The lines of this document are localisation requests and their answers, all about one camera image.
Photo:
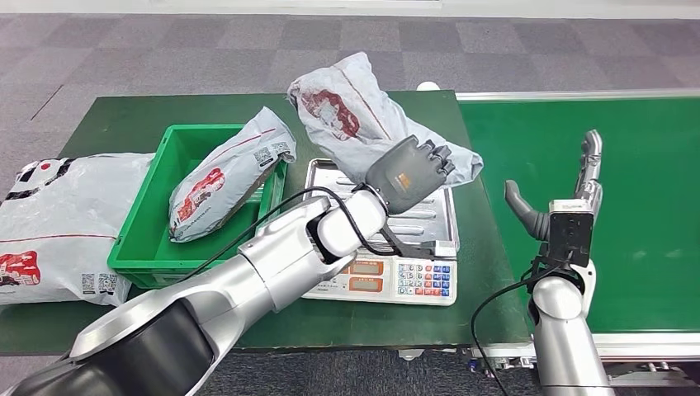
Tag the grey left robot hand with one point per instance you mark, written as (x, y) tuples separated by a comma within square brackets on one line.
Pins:
[(407, 175)]

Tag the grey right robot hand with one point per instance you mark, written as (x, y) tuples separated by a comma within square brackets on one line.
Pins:
[(533, 221)]

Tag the plump white red-print parcel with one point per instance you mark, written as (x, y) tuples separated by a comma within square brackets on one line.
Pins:
[(218, 180)]

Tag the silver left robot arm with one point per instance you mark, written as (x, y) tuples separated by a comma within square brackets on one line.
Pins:
[(246, 279)]

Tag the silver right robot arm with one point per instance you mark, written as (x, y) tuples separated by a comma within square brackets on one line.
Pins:
[(563, 339)]

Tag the white round knob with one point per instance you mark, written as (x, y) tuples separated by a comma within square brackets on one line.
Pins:
[(428, 86)]

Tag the electronic scale with steel tray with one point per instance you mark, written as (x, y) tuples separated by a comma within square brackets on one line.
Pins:
[(426, 279)]

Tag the white table foot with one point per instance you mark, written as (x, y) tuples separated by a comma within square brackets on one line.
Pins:
[(410, 354)]

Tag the green plastic crate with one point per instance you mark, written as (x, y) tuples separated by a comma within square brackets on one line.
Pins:
[(147, 218)]

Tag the large flat white mailer bag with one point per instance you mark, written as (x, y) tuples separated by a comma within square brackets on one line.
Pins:
[(65, 218)]

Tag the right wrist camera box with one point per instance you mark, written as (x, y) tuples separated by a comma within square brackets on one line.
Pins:
[(571, 235)]

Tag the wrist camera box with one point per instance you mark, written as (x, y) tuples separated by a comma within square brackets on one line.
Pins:
[(571, 235), (443, 250)]

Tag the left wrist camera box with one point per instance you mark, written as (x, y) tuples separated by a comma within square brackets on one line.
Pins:
[(443, 250)]

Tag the green conveyor belt silver frame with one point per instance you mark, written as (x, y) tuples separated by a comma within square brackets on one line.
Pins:
[(645, 191)]

